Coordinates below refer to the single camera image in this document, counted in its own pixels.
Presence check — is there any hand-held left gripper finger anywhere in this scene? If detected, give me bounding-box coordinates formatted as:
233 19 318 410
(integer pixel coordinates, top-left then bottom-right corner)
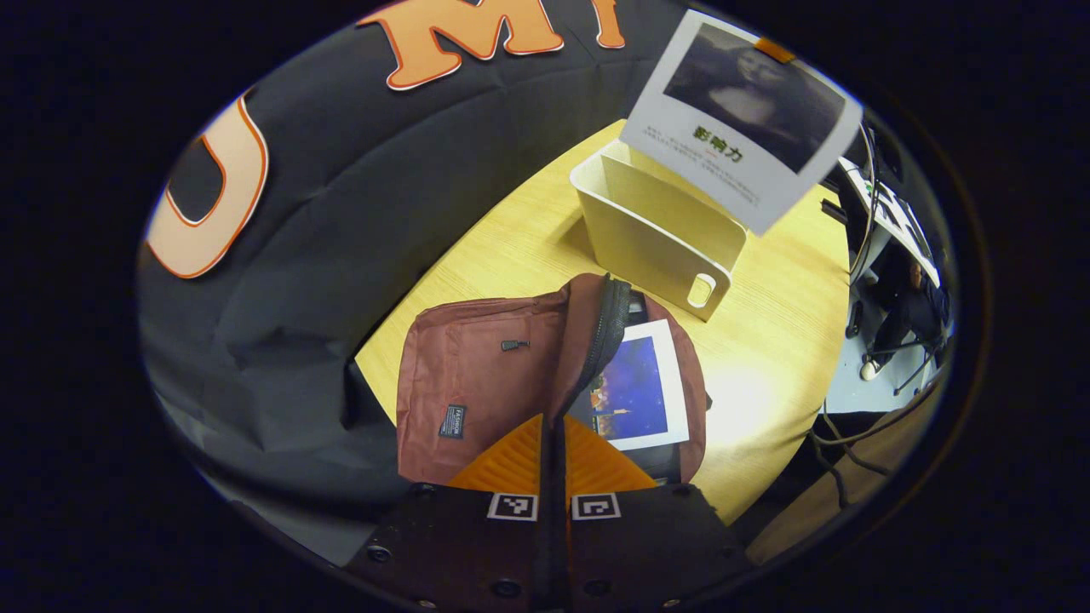
554 415 754 613
345 413 556 613

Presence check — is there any white spine book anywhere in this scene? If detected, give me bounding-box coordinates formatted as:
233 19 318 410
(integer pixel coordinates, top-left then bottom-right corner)
619 9 865 238

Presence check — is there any blue spine book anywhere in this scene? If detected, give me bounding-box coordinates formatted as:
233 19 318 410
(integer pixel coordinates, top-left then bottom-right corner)
569 319 691 452

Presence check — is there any maroon schoolbag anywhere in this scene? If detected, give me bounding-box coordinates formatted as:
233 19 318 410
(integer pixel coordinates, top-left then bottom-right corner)
396 272 712 488

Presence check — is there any white bookshelf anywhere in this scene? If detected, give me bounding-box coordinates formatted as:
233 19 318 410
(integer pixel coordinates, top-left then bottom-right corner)
569 139 749 323

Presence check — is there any white table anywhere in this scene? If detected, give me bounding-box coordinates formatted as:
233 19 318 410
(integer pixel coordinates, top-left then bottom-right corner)
837 156 942 288

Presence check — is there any tan board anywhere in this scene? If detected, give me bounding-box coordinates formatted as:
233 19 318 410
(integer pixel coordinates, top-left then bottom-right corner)
745 383 946 564

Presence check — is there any black backdrop cloth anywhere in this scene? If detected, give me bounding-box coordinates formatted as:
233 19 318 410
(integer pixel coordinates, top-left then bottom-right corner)
136 0 691 563

